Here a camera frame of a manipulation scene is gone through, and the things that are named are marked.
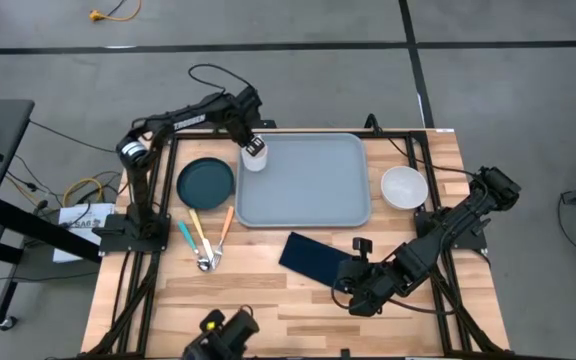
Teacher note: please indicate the dark teal plate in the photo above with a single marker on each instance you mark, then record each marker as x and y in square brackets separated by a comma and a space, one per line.
[205, 184]

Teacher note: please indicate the white paper sheet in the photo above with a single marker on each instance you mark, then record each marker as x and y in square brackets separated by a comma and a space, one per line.
[75, 250]

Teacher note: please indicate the navy cloth napkin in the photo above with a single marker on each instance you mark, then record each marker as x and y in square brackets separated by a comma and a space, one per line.
[308, 257]

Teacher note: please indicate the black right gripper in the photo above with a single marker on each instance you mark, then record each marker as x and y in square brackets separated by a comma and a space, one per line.
[363, 277]

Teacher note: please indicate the grey plastic tray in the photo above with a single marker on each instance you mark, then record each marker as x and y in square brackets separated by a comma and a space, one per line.
[313, 185]

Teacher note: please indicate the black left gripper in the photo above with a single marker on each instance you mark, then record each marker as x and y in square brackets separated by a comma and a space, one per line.
[255, 146]

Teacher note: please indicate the white bowl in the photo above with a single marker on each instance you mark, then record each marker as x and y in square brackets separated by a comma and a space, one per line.
[404, 189]

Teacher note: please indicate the black table clamp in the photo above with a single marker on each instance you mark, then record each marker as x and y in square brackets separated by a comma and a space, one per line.
[370, 122]

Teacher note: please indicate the white cup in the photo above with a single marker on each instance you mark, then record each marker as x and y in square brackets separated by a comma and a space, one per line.
[254, 164]

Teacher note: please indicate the black aluminium table frame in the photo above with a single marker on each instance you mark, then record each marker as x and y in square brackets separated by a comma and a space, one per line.
[170, 170]

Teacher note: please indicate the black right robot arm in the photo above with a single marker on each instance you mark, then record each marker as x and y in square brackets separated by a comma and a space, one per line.
[418, 255]

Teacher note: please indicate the black power strip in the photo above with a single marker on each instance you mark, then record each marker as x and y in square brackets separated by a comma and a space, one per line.
[266, 123]

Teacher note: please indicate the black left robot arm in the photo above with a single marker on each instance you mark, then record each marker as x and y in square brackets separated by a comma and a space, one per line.
[188, 120]

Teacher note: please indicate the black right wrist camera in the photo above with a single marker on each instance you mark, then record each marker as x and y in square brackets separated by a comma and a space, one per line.
[362, 245]

